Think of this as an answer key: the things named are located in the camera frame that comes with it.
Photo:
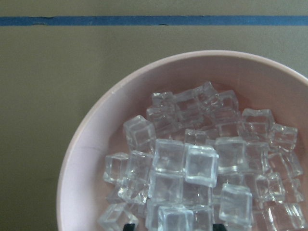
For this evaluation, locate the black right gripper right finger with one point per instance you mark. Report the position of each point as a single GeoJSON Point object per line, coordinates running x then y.
{"type": "Point", "coordinates": [218, 227]}

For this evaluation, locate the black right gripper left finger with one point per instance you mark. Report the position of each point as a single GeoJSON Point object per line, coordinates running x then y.
{"type": "Point", "coordinates": [129, 227]}

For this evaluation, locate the clear ice cube pile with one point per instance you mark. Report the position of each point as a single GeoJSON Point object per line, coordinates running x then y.
{"type": "Point", "coordinates": [196, 160]}

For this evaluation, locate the pink bowl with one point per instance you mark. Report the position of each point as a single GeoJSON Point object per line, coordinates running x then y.
{"type": "Point", "coordinates": [258, 82]}

